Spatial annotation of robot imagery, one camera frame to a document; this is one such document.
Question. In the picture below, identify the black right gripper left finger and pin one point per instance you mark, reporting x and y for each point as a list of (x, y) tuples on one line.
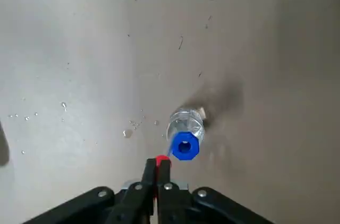
[(127, 202)]

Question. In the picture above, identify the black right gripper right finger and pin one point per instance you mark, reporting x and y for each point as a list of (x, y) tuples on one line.
[(180, 208)]

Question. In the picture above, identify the red bulb glass dropper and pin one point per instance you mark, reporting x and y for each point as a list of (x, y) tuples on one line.
[(162, 159)]

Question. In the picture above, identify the clear dropper bottle blue cap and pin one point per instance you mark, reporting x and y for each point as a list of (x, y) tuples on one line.
[(186, 125)]

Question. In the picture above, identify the silver electronic balance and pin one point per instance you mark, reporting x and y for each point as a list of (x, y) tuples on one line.
[(3, 144)]

